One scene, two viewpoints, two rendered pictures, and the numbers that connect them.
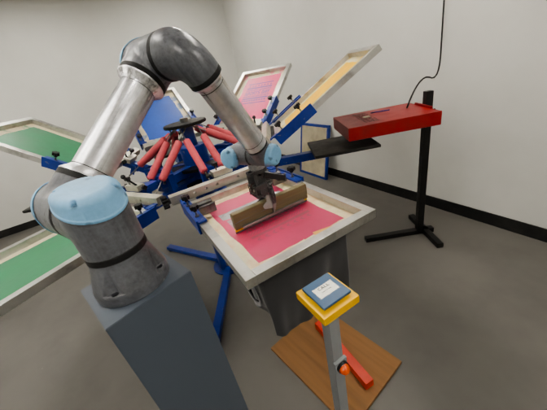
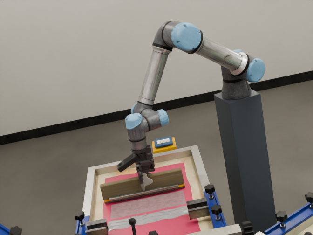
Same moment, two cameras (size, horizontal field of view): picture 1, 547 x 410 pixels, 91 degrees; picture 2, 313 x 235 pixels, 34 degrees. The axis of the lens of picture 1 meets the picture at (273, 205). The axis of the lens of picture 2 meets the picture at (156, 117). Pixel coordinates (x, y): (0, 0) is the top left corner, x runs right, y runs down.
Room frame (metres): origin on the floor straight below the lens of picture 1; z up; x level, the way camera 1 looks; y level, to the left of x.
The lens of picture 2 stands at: (2.85, 1.06, 2.16)
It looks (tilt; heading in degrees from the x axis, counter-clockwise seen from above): 22 degrees down; 207
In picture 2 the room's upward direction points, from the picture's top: 12 degrees counter-clockwise
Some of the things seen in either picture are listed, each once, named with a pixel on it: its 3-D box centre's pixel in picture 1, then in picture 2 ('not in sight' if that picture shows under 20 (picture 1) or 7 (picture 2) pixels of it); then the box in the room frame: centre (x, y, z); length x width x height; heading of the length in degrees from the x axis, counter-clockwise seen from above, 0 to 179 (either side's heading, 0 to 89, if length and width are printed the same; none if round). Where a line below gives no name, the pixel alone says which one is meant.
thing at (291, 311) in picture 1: (309, 280); not in sight; (0.87, -0.08, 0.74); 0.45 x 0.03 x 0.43; 116
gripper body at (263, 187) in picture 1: (259, 181); (143, 158); (1.07, 0.04, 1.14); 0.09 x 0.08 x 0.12; 116
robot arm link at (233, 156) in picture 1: (239, 154); (153, 119); (0.98, 0.08, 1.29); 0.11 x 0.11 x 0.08; 51
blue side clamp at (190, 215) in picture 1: (194, 215); (215, 214); (1.23, 0.40, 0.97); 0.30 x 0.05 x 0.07; 26
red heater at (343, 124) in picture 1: (381, 120); not in sight; (1.99, -0.91, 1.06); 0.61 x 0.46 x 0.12; 86
